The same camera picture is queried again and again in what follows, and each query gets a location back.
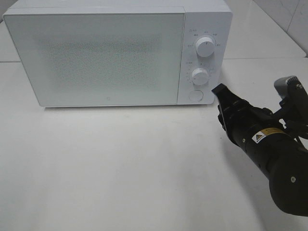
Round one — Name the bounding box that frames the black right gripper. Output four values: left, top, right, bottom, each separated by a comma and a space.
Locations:
211, 83, 279, 140

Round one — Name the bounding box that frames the round white door-release button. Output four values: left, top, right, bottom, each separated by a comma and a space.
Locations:
189, 90, 204, 102

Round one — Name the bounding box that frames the white timer knob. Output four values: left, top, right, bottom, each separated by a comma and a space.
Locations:
191, 68, 209, 86

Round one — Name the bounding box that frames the white microwave door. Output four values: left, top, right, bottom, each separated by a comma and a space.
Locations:
4, 13, 184, 107

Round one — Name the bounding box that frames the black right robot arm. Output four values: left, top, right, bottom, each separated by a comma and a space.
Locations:
212, 81, 308, 216

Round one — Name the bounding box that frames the upper white control knob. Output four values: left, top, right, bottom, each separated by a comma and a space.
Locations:
195, 36, 215, 58

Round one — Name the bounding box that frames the white microwave oven body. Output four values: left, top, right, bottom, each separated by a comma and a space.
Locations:
3, 0, 233, 107

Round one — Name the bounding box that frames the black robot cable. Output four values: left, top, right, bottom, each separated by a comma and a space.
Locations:
279, 108, 308, 145

